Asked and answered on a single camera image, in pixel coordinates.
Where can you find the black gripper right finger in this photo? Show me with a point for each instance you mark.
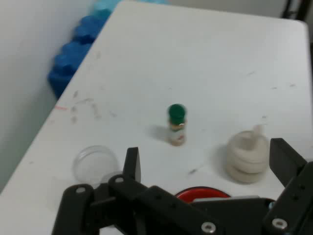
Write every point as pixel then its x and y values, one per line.
pixel 283 159

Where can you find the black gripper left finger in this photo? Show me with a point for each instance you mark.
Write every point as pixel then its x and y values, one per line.
pixel 132 166

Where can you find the clear plastic jar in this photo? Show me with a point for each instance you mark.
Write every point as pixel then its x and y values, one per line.
pixel 93 164

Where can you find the beige ceramic grinder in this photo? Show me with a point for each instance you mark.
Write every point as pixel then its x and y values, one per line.
pixel 244 159

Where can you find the green-capped spice bottle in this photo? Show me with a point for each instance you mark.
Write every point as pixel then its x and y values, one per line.
pixel 176 122

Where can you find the red bowl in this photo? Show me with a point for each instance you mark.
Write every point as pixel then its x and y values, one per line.
pixel 195 192

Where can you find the black tripod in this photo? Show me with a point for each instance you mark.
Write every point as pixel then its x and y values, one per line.
pixel 287 11

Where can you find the light blue foam block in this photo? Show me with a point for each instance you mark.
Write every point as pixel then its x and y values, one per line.
pixel 104 8

